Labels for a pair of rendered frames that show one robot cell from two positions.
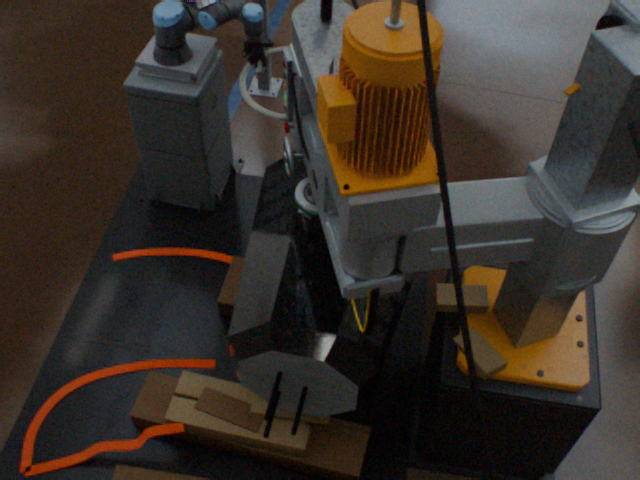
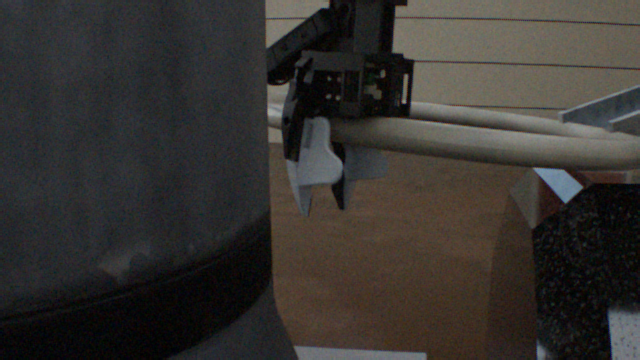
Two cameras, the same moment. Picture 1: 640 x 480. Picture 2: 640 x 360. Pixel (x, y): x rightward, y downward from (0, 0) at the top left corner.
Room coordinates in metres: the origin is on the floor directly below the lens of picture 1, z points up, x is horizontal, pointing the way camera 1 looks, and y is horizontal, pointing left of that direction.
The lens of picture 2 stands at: (2.85, 0.87, 1.05)
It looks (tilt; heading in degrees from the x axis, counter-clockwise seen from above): 12 degrees down; 268
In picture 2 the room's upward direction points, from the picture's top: straight up
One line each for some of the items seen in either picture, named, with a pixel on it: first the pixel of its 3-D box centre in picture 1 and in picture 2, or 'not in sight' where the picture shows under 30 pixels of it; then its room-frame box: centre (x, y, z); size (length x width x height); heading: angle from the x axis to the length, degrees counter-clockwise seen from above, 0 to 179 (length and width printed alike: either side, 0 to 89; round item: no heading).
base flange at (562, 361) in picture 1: (523, 324); not in sight; (1.49, -0.81, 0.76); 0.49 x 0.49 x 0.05; 81
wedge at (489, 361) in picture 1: (479, 350); not in sight; (1.35, -0.61, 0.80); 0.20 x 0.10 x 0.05; 30
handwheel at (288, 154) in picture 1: (297, 155); not in sight; (1.89, 0.07, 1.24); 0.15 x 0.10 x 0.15; 13
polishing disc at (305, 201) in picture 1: (320, 193); not in sight; (2.04, -0.02, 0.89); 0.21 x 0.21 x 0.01
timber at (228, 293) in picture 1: (237, 286); not in sight; (2.13, 0.40, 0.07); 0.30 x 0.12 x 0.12; 169
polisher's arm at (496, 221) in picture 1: (512, 220); not in sight; (1.46, -0.61, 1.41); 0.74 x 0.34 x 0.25; 99
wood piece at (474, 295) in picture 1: (461, 298); not in sight; (1.58, -0.57, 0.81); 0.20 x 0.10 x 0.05; 88
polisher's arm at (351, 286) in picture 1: (344, 184); not in sight; (1.65, -0.09, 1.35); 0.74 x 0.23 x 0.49; 13
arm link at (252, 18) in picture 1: (252, 19); not in sight; (2.80, 0.31, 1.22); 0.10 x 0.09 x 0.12; 48
